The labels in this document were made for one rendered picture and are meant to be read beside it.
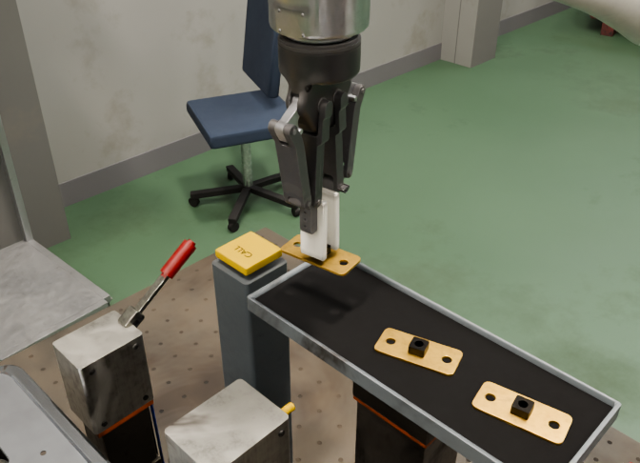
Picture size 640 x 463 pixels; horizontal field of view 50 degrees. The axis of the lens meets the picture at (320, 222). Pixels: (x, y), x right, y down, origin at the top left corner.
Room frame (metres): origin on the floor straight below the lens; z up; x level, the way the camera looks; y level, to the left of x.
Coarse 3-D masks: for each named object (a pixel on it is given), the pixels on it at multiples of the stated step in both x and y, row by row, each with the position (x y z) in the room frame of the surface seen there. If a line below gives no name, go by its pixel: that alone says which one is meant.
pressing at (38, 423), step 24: (0, 384) 0.63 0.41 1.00; (24, 384) 0.63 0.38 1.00; (0, 408) 0.59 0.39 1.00; (24, 408) 0.59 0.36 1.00; (48, 408) 0.59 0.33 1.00; (0, 432) 0.56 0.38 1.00; (24, 432) 0.56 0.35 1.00; (48, 432) 0.56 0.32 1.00; (72, 432) 0.55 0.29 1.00; (24, 456) 0.52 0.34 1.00; (48, 456) 0.52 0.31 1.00; (72, 456) 0.52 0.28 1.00; (96, 456) 0.52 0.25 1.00
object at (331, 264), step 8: (296, 240) 0.63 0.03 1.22; (288, 248) 0.62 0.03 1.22; (296, 248) 0.62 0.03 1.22; (328, 248) 0.61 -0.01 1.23; (296, 256) 0.60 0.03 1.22; (304, 256) 0.60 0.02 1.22; (328, 256) 0.60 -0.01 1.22; (336, 256) 0.60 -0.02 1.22; (344, 256) 0.60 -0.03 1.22; (352, 256) 0.60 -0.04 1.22; (312, 264) 0.59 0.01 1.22; (320, 264) 0.59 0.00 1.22; (328, 264) 0.59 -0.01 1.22; (336, 264) 0.59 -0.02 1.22; (352, 264) 0.59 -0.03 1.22; (336, 272) 0.58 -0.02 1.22; (344, 272) 0.57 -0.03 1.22
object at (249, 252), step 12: (240, 240) 0.72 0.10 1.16; (252, 240) 0.72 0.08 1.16; (264, 240) 0.72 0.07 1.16; (216, 252) 0.70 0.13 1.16; (228, 252) 0.70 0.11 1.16; (240, 252) 0.70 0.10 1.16; (252, 252) 0.70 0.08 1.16; (264, 252) 0.70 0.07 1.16; (276, 252) 0.70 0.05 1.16; (228, 264) 0.69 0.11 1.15; (240, 264) 0.67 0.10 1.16; (252, 264) 0.67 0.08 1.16; (264, 264) 0.68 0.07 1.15
